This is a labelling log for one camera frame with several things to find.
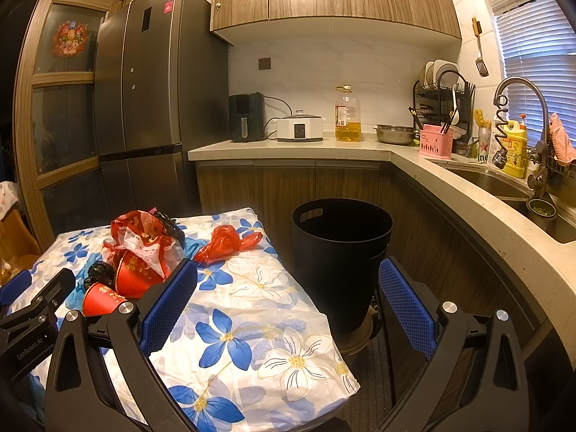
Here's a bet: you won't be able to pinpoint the orange red plastic bag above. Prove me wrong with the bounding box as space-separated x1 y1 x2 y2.
193 224 263 264

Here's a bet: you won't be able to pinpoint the wooden cabinets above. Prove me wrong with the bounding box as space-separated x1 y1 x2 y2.
211 0 462 48
194 158 555 397

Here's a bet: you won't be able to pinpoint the steel sink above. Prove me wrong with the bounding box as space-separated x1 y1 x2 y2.
433 160 575 244

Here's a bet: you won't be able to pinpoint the black dish rack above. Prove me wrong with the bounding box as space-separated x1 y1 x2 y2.
410 59 476 153

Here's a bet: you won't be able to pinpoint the red white snack bag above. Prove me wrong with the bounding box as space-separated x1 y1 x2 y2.
102 210 185 279

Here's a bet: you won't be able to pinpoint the wall power socket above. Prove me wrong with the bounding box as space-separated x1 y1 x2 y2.
259 58 271 70

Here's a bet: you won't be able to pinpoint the red flower door decoration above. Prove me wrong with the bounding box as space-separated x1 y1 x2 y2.
53 21 89 58

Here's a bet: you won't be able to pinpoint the pink utensil holder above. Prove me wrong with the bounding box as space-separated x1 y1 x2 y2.
419 124 453 160

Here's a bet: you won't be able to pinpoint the window blinds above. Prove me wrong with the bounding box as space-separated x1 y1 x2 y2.
488 0 575 141

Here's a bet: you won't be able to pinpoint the hanging spatula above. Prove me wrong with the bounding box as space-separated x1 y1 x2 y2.
472 18 489 77

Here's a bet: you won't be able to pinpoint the red paper cup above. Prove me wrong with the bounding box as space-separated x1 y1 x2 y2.
82 283 126 317

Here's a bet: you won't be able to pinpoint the blue floral tablecloth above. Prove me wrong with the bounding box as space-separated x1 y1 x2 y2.
8 208 360 431

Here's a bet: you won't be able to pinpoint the orange chair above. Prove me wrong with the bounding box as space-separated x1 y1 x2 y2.
1 208 41 284

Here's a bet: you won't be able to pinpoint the black air fryer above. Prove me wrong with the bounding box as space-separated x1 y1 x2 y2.
229 93 266 143

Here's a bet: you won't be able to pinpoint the yellow detergent bottle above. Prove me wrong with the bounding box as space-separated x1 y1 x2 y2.
502 120 527 179

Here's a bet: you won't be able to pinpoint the steel mixing bowl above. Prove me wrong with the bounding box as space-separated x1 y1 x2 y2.
374 124 416 145

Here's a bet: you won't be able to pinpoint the pink dish cloth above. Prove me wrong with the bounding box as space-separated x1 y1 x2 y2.
549 113 576 166

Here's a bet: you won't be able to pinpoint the polka dot cloth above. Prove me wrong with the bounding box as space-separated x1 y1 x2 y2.
0 181 19 220

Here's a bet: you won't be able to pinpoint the steel kitchen faucet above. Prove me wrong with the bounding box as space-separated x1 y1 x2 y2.
491 76 556 201

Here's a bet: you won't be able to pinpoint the blue rubber glove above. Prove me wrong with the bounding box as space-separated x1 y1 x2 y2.
64 253 103 310
183 237 208 260

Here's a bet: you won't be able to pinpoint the black plastic bag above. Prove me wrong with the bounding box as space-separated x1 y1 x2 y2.
84 260 116 290
150 208 185 247

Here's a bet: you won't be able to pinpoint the black trash bin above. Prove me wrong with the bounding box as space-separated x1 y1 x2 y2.
292 198 393 338

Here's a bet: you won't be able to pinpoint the white green can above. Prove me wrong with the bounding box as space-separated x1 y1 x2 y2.
477 127 491 163

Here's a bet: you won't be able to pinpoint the dark steel refrigerator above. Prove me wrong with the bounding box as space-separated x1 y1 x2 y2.
95 0 229 217

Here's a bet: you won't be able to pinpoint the cooking oil bottle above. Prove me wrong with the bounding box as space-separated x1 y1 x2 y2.
334 85 361 143

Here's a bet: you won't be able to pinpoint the wooden lower cabinets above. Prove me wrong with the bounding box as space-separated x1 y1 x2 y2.
194 158 555 397

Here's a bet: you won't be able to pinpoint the wooden upper cabinets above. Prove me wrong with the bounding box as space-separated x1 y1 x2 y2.
211 0 462 48

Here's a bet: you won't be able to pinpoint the white rice cooker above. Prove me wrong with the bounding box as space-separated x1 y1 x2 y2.
276 110 323 143

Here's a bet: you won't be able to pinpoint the red gold paper bucket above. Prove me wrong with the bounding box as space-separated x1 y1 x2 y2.
115 251 164 300

